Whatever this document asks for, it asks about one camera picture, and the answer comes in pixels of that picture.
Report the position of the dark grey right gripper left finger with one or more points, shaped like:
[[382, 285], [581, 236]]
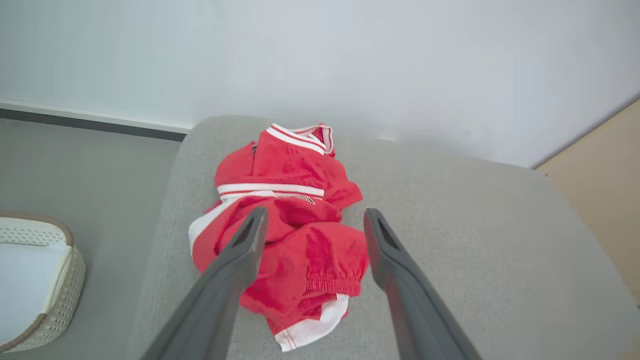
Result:
[[215, 300]]

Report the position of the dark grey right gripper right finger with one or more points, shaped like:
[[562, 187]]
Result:
[[415, 305]]

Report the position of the red and white clothing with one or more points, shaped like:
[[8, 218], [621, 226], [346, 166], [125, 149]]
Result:
[[295, 240]]

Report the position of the grey fabric sofa seat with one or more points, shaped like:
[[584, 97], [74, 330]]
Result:
[[475, 240]]

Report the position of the white woven laundry basket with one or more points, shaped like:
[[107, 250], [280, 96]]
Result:
[[65, 295]]

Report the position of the white basket liner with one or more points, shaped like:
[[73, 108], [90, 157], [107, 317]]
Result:
[[22, 285]]

